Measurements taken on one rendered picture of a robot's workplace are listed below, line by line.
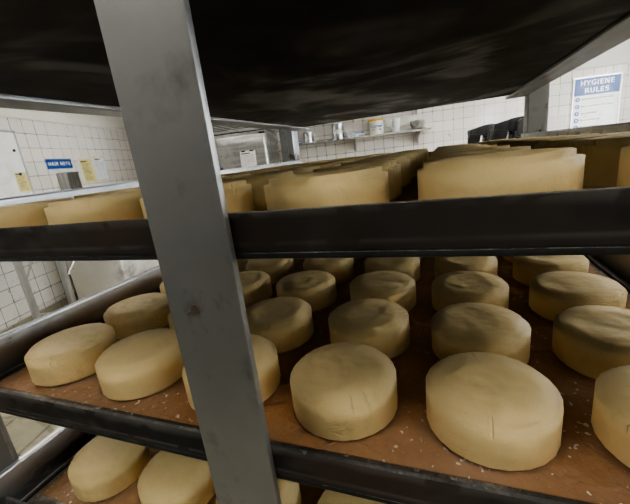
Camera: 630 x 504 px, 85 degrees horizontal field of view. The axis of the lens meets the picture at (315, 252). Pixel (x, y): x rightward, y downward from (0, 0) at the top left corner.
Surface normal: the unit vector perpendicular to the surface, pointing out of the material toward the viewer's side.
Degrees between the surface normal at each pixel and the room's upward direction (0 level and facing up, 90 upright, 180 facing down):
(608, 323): 0
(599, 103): 90
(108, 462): 0
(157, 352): 0
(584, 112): 90
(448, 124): 90
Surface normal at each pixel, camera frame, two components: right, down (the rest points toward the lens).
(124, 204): 0.80, 0.07
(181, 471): -0.11, -0.96
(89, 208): 0.40, 0.20
